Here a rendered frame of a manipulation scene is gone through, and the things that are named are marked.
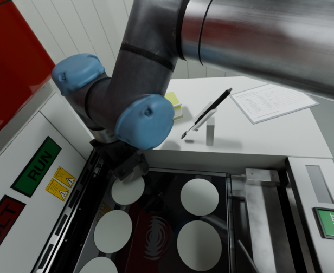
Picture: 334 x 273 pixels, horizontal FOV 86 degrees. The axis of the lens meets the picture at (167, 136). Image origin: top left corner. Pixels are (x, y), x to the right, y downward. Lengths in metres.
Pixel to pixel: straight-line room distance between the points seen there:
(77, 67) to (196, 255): 0.43
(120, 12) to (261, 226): 1.89
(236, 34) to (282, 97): 0.51
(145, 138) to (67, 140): 0.32
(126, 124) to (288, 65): 0.17
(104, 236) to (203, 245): 0.24
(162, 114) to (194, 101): 0.43
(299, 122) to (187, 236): 0.43
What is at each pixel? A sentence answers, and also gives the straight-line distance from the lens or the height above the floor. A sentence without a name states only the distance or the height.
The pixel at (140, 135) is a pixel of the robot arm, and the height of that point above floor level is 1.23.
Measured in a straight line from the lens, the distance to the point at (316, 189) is 0.52.
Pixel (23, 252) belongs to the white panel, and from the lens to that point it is 0.49.
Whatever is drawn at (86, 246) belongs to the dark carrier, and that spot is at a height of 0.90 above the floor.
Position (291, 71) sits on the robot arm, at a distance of 0.19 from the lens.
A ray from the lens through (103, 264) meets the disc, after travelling 0.53.
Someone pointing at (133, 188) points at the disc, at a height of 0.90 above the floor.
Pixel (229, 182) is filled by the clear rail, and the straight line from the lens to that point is 0.53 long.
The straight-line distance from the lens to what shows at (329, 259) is 0.47.
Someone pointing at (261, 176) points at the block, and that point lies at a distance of 0.55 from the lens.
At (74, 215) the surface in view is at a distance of 0.55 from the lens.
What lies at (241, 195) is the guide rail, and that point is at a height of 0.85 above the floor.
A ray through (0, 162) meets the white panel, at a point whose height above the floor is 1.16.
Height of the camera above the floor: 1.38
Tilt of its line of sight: 50 degrees down
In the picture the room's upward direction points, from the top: 14 degrees counter-clockwise
